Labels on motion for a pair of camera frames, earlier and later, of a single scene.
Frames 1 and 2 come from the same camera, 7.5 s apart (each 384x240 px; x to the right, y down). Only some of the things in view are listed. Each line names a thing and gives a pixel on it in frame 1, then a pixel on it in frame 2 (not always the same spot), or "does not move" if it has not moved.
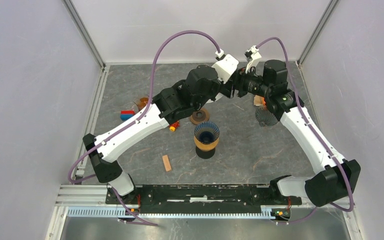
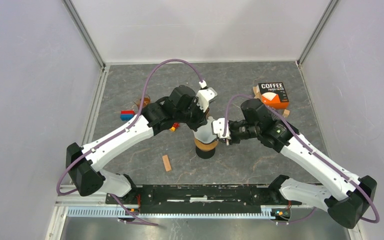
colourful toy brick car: [173, 126] does not move
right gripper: [241, 79] to [232, 141]
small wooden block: [167, 163] does not move
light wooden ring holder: [204, 146] does not move
